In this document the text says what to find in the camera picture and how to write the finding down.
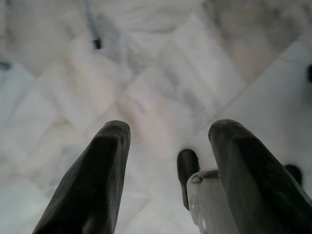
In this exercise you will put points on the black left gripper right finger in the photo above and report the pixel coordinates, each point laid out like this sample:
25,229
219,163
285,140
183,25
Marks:
256,190

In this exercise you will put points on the silver robot left leg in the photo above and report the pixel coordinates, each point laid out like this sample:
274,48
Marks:
207,202

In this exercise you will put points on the silver clothes rack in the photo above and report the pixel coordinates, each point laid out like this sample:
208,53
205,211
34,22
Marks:
97,44

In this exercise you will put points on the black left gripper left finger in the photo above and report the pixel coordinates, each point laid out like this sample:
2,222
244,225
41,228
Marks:
92,182

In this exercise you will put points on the black robot left foot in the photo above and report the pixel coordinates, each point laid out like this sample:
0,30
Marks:
186,165

